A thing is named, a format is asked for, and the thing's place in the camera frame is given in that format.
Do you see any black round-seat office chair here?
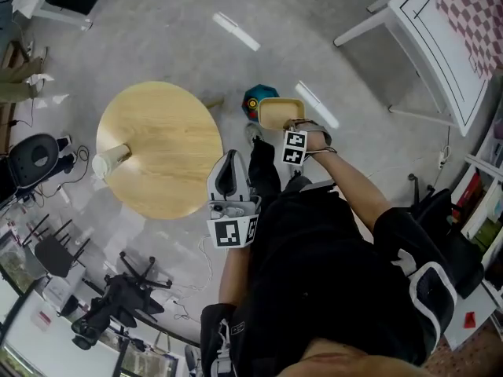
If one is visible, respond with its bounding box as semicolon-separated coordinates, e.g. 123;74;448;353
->
6;133;76;190

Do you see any teal trash bin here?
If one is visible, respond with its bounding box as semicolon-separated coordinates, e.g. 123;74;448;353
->
241;83;281;123

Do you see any white shelf unit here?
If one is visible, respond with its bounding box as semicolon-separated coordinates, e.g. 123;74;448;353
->
450;114;503;294

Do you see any person's grey shoe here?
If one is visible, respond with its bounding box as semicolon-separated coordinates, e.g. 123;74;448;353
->
288;174;314;190
245;123;264;145

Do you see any person's left forearm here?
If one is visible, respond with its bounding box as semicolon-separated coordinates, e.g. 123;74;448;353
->
218;243;252;310

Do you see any black floor cable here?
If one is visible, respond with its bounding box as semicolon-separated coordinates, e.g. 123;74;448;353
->
35;144;91;199

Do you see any pink checkered cloth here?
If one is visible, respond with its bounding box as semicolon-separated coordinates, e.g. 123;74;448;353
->
435;0;503;81

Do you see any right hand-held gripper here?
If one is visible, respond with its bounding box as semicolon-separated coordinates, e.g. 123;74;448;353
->
281;119;333;167

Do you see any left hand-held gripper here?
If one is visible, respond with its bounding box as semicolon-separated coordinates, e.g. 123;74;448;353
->
206;149;263;251

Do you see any white paper cup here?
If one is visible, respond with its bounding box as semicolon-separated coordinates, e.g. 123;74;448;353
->
91;143;132;181

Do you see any beige container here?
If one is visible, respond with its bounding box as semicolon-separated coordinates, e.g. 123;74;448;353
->
257;97;307;130

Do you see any round wooden table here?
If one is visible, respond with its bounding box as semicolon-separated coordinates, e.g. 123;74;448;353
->
95;80;226;221

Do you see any white floor cable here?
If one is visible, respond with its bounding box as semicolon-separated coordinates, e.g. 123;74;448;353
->
172;233;221;324

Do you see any person's black clothing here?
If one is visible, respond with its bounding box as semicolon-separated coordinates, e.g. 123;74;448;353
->
199;139;459;377

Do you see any white rectangular table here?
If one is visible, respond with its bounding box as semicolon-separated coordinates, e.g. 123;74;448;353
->
333;0;493;137

